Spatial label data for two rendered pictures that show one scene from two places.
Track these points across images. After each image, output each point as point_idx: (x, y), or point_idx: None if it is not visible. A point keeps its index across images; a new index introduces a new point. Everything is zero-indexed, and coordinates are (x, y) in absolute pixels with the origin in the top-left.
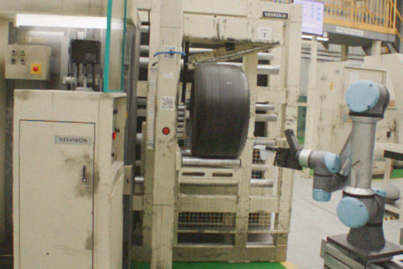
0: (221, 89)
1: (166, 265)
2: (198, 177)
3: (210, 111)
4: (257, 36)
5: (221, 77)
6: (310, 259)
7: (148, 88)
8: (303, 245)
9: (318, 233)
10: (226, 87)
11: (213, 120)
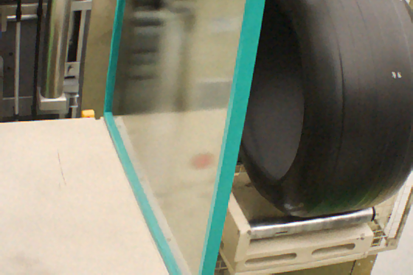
0: (380, 96)
1: None
2: (280, 264)
3: (351, 157)
4: None
5: (379, 55)
6: (411, 264)
7: None
8: (391, 219)
9: (411, 172)
10: (390, 88)
11: (352, 173)
